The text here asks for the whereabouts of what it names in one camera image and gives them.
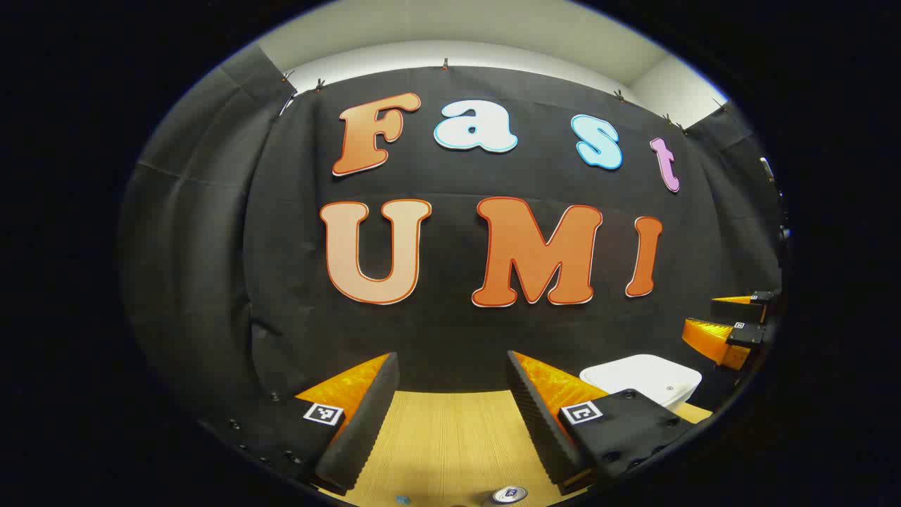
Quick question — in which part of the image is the black backdrop cloth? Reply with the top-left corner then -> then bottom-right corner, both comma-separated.
116,46 -> 786,423

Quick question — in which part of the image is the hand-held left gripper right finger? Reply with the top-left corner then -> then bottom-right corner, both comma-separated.
505,350 -> 698,495

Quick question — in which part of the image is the white desktop garbage bin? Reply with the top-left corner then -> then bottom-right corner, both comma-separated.
579,353 -> 703,415

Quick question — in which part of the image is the wooden desktop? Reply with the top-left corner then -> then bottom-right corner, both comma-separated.
317,389 -> 713,507

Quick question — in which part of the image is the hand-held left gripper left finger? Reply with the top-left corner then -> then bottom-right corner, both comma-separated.
201,352 -> 401,495

